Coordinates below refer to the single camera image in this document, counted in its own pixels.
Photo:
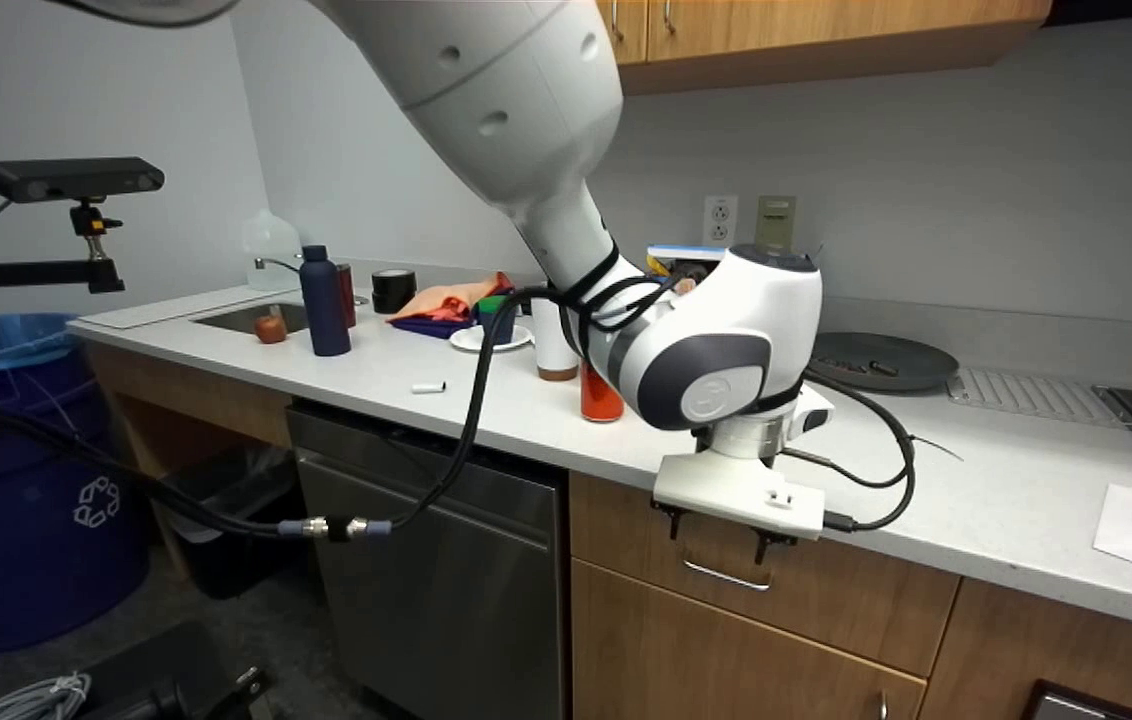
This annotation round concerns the wooden drawer white interior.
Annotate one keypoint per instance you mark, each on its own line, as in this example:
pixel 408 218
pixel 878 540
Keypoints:
pixel 789 584

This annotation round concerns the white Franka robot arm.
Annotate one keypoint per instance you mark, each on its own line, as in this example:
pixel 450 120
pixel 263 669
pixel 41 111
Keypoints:
pixel 536 107

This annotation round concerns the wooden base cabinet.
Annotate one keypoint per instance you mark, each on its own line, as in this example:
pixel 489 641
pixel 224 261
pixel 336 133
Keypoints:
pixel 750 664

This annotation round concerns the black round pan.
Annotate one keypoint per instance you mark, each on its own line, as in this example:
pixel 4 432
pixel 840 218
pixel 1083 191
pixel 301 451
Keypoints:
pixel 888 360

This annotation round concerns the stainless steel dishwasher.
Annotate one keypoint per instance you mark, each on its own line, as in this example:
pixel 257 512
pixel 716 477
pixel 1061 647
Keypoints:
pixel 457 602

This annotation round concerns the blue cup green rim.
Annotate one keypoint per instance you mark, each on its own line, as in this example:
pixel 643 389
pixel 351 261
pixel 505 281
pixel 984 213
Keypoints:
pixel 493 322

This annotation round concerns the white round plate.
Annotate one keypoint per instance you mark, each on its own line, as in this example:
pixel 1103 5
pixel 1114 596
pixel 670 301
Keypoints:
pixel 470 341

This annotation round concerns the small white marker tube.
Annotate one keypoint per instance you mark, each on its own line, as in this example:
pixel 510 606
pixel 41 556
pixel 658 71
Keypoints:
pixel 430 389

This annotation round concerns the black cup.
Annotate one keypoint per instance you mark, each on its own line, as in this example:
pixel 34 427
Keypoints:
pixel 392 289

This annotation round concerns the dark blue bottle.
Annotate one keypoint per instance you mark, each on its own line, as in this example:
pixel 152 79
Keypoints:
pixel 324 301

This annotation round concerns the small orange round object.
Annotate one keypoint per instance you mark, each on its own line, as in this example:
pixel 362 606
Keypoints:
pixel 275 325

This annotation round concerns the black trash bin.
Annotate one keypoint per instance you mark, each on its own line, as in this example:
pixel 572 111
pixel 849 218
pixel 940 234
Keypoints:
pixel 224 533

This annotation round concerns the steel sink basin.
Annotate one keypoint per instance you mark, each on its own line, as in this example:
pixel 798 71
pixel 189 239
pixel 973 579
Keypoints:
pixel 251 318

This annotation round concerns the blue recycling bin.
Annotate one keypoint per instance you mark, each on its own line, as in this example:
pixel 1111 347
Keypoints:
pixel 19 494

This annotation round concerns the clear plastic bag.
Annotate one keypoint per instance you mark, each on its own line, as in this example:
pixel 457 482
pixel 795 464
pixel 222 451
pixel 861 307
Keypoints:
pixel 31 698

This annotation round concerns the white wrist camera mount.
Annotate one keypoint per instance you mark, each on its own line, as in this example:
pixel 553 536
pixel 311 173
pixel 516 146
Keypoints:
pixel 738 494

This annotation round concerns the white wall outlet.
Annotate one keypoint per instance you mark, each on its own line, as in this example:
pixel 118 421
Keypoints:
pixel 720 220

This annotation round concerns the grey wall switch plate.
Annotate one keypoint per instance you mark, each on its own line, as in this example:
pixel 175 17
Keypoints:
pixel 779 220

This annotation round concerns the wooden wall cabinet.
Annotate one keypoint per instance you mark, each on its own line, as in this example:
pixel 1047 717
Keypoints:
pixel 828 32

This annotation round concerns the black stereo camera bar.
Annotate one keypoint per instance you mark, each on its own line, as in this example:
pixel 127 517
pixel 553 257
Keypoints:
pixel 69 179

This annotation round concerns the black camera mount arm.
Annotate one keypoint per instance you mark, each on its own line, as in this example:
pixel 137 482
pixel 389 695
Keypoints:
pixel 19 274

